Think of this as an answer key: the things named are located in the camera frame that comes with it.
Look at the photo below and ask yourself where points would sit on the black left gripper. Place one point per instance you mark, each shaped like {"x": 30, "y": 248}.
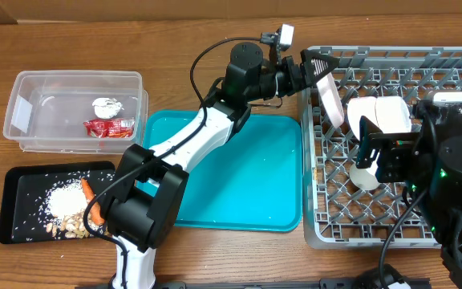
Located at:
{"x": 310, "y": 75}

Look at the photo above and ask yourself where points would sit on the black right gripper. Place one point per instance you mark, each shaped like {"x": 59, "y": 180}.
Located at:
{"x": 401, "y": 155}

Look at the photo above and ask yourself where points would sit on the pink bowl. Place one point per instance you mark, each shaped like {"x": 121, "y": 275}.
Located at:
{"x": 358, "y": 107}

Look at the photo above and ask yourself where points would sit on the pink plate with food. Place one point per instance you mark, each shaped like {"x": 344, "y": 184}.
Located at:
{"x": 329, "y": 96}

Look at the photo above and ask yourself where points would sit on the white bowl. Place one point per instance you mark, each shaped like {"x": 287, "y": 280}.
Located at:
{"x": 392, "y": 114}

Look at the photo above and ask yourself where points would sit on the white cup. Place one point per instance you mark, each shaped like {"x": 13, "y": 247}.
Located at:
{"x": 364, "y": 178}

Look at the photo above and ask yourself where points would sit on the white tissue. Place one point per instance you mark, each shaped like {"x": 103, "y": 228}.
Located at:
{"x": 106, "y": 108}

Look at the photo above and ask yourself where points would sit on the red snack wrapper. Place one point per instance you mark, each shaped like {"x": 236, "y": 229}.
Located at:
{"x": 110, "y": 128}

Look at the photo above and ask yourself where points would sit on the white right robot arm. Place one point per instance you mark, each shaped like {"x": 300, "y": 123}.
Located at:
{"x": 429, "y": 162}

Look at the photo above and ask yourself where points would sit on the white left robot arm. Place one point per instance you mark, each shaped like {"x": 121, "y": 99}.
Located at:
{"x": 142, "y": 204}

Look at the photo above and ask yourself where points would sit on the grey dishwasher rack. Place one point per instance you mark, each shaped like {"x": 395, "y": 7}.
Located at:
{"x": 336, "y": 213}

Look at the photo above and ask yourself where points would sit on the teal plastic tray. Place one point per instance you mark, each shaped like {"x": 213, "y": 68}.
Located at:
{"x": 254, "y": 182}

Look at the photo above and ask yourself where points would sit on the clear plastic bin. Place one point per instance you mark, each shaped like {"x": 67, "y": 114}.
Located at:
{"x": 47, "y": 109}

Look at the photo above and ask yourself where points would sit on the rice and peanut food pile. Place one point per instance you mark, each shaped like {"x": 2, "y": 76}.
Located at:
{"x": 65, "y": 206}

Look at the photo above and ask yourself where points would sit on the black tray bin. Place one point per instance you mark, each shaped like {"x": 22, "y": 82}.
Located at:
{"x": 24, "y": 213}

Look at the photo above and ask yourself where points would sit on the black rail at table edge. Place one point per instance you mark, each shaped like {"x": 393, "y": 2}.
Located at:
{"x": 368, "y": 279}

